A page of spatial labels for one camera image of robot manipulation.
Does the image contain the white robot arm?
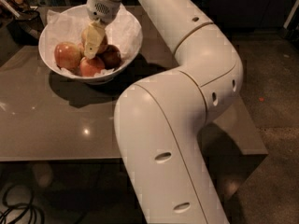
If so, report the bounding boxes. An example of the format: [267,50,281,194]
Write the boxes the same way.
[87,0,243,224]

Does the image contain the red apple right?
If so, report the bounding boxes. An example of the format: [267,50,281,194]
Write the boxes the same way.
[100,45,121,69]

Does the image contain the black bag with strap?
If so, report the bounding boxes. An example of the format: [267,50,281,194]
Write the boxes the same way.
[0,0,44,46]

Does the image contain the yellow-green top apple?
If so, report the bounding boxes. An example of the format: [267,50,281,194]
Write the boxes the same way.
[81,28,108,54]

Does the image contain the small hidden apple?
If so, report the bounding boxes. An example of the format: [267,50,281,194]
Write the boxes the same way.
[78,43,85,58]

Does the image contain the red apple left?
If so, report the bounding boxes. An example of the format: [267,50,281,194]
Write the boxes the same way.
[54,42,81,70]

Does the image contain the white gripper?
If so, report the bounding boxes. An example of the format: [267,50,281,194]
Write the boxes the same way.
[84,0,121,59]

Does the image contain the black floor cable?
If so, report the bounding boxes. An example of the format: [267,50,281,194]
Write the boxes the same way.
[0,183,46,224]

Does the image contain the red apple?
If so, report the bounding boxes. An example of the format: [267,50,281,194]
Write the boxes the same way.
[100,45,121,69]
[79,57,105,77]
[54,42,81,70]

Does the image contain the white paper liner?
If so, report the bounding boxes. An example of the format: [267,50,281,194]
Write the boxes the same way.
[46,3,142,78]

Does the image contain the white ceramic bowl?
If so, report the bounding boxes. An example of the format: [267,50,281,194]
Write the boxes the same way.
[38,3,145,85]

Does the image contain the red apple front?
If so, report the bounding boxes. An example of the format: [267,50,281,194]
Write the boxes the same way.
[79,57,105,77]

